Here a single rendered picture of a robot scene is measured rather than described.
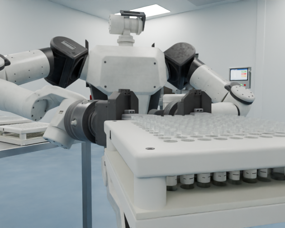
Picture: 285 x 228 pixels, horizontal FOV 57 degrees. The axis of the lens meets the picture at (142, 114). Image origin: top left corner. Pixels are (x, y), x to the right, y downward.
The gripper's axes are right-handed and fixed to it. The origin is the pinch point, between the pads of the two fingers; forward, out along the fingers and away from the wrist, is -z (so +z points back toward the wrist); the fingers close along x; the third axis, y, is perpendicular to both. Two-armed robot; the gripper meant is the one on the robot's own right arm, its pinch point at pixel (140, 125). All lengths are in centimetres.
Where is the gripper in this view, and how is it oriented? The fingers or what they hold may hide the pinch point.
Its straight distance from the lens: 44.6
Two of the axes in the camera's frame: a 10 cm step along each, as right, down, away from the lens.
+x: 0.0, 10.0, 0.5
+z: -7.2, -0.4, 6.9
